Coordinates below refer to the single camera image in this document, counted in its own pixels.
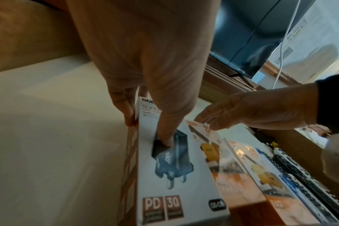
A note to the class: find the person's right hand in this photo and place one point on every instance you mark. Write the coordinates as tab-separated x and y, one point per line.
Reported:
264	108

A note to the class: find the person's left hand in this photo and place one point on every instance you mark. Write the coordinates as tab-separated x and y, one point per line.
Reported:
147	44

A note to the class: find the large white remote control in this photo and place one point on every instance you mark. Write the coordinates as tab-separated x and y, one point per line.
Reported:
278	151

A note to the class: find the wide black remote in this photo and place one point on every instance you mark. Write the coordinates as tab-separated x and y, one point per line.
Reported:
298	167

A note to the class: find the orange charger box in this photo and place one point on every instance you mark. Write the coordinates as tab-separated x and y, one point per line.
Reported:
270	176
233	183

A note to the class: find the white charger box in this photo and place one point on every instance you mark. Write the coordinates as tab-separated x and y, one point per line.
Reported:
186	187

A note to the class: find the wooden drawer with white bottom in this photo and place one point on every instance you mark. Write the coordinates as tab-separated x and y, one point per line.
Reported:
60	132

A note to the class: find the black right wristband with markers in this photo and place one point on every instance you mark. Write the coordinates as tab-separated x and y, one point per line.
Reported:
334	106

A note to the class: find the printed newspaper sheet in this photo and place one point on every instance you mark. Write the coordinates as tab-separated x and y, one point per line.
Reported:
312	44

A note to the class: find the black television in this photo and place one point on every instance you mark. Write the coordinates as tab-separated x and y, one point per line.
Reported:
242	22

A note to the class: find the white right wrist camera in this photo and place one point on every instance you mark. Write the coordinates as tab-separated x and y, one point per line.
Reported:
337	159

